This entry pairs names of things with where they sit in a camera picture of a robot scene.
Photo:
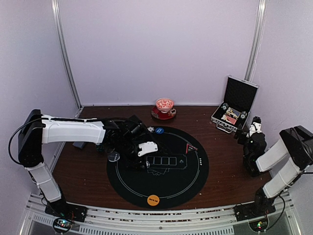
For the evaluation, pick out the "chip roll in case right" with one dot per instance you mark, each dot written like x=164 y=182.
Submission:
x=243 y=115

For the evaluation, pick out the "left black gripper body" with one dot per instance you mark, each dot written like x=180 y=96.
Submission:
x=125 y=148

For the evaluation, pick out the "clear dealer button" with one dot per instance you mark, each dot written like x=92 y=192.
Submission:
x=114 y=156

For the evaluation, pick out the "left aluminium frame post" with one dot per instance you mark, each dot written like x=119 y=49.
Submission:
x=64 y=54

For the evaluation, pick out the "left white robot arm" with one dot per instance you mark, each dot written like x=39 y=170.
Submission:
x=39 y=130

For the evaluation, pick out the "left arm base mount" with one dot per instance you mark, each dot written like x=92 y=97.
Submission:
x=66 y=214

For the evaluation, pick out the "grey card deck box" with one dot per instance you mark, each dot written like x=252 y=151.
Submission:
x=79 y=145

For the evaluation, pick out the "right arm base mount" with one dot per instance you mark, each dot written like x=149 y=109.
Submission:
x=257 y=211

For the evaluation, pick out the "right aluminium frame post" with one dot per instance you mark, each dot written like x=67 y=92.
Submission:
x=258 y=31

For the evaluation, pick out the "triangular all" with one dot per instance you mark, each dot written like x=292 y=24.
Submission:
x=190 y=148

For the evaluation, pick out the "red patterned bowl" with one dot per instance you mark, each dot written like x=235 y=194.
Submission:
x=164 y=104

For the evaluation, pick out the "blue small blind button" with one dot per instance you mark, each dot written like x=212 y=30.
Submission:
x=159 y=130

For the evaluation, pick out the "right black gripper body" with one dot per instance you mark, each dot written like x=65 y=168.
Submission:
x=246 y=156

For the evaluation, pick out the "chip roll in case left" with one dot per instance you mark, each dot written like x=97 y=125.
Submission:
x=224 y=106

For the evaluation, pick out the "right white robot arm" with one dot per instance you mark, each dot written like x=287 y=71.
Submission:
x=291 y=155

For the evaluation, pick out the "aluminium frame post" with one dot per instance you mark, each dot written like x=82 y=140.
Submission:
x=258 y=31
x=64 y=54

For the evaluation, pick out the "aluminium poker case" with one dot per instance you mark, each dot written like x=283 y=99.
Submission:
x=239 y=95

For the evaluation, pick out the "orange big blind button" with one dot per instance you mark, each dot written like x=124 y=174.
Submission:
x=153 y=200

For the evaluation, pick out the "round black poker mat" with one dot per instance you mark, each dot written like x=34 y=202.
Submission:
x=174 y=176

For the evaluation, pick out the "red floral saucer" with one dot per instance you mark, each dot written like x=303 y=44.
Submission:
x=156 y=113

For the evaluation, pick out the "playing card deck in case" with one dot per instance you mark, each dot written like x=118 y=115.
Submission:
x=233 y=113

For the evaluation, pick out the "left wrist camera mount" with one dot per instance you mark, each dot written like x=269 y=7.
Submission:
x=147 y=147

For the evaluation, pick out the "red playing card deck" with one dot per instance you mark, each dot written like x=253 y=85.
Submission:
x=229 y=119

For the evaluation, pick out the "chip roll in case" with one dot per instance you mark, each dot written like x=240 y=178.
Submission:
x=243 y=115
x=224 y=106

